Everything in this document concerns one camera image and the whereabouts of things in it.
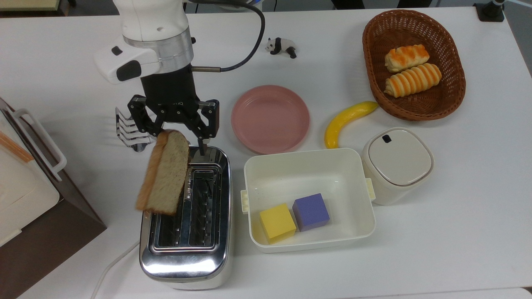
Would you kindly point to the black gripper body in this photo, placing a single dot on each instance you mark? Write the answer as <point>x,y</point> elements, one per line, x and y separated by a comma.
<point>168,93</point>

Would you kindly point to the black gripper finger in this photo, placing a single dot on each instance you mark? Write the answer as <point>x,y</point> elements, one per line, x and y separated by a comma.
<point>207,120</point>
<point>143,114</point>

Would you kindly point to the bread slice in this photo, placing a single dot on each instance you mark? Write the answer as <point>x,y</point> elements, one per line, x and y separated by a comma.
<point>166,174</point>

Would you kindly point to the white grey Franka robot arm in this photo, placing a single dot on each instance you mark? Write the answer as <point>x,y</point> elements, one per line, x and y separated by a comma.
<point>149,20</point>

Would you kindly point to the cream chrome two-slot toaster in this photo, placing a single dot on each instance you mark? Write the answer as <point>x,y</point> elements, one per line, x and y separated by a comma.
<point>199,232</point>

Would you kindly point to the short glazed bread roll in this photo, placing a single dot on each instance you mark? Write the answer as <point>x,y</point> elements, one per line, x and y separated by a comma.
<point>405,58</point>

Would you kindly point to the long striped bread roll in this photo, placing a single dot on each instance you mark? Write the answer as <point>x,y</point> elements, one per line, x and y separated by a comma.
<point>413,81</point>

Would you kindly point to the toast rack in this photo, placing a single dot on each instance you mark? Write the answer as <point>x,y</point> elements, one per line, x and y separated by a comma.
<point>126,135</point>

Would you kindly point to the pink plate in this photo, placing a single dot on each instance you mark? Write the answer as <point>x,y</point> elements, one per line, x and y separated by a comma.
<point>270,120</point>

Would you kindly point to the panda toy figure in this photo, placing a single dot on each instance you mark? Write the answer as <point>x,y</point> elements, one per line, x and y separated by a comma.
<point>280,45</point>

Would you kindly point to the yellow cube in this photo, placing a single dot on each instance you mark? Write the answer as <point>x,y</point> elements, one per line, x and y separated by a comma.
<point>276,222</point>

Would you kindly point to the yellow banana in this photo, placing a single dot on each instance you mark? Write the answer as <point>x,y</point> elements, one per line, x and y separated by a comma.
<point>345,120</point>

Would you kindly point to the purple cube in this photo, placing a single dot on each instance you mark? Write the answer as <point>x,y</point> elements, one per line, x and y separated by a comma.
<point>311,211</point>

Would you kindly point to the cream plastic cabinet box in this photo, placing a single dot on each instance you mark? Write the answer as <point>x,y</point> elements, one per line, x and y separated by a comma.
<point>20,187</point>

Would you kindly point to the dark brown wooden box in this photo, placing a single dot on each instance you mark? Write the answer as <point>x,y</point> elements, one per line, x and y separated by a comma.
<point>54,236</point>

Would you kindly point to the white plastic container box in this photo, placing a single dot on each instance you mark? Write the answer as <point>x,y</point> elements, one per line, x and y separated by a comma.
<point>353,224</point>

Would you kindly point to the white lidded canister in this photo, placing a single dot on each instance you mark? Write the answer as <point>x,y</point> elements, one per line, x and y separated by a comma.
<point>397,164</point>

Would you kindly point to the brown wicker basket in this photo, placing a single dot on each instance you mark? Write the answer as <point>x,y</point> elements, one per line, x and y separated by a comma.
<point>453,99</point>

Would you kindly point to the black table clamp pole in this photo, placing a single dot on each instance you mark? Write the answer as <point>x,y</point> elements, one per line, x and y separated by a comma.
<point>490,10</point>

